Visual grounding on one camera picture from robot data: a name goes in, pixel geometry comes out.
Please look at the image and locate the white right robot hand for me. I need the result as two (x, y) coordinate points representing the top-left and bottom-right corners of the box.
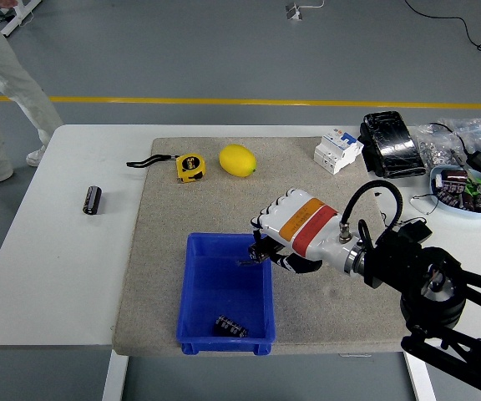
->
(247, 188), (359, 275)

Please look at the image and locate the dark cylindrical battery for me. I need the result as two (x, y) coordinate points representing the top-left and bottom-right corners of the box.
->
(82, 185), (102, 216)
(214, 314), (249, 338)
(247, 244), (271, 264)

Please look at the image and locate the blue plastic box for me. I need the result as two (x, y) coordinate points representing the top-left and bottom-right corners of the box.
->
(175, 232), (277, 357)

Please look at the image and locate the grey-brown mat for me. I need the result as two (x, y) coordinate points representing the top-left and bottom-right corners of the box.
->
(111, 136), (419, 357)

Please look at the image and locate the white circuit breaker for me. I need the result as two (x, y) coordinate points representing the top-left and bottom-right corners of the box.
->
(312, 128), (365, 176)

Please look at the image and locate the yellow lemon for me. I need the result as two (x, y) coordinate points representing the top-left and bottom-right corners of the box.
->
(218, 143), (258, 179)

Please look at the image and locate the small black power adapter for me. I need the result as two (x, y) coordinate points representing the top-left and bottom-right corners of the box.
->
(399, 220), (433, 242)

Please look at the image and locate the black wrapped case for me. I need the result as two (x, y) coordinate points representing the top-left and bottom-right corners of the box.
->
(357, 110), (428, 180)

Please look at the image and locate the yellow tape measure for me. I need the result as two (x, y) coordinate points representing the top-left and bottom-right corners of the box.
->
(125, 153), (207, 185)

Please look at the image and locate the light blue bowl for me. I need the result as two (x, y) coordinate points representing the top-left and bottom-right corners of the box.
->
(428, 165), (481, 219)

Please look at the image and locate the clear bag of metal nuts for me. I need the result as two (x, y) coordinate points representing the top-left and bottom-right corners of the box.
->
(413, 123), (466, 169)

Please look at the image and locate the large maroon capacitor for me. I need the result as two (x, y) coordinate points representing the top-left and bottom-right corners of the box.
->
(439, 167), (469, 184)

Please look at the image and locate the clear bag of screws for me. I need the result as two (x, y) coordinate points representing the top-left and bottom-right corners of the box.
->
(438, 117), (481, 162)

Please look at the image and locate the white table leg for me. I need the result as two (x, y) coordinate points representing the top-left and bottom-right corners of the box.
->
(405, 354), (437, 401)
(101, 349), (129, 401)

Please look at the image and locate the white table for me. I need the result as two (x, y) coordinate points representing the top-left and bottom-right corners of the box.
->
(0, 124), (481, 348)

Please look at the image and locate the thin wire loop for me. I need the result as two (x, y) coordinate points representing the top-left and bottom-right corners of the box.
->
(409, 192), (441, 217)

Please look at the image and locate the black floor cable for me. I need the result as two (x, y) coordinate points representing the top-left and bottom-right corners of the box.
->
(403, 0), (481, 63)

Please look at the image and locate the white desk frame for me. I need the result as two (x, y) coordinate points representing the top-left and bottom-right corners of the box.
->
(0, 0), (43, 38)

